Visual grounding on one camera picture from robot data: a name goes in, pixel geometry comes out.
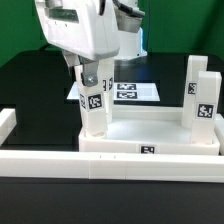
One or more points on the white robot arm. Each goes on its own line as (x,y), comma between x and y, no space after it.
(128,18)

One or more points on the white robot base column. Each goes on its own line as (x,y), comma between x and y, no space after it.
(131,46)

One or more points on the white desk top tray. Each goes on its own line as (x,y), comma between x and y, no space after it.
(147,130)

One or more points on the fiducial marker sheet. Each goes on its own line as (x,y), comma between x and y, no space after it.
(136,92)

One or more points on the white U-shaped boundary fence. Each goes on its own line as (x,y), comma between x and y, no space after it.
(100,165)

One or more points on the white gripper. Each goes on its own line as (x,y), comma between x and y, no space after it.
(81,27)

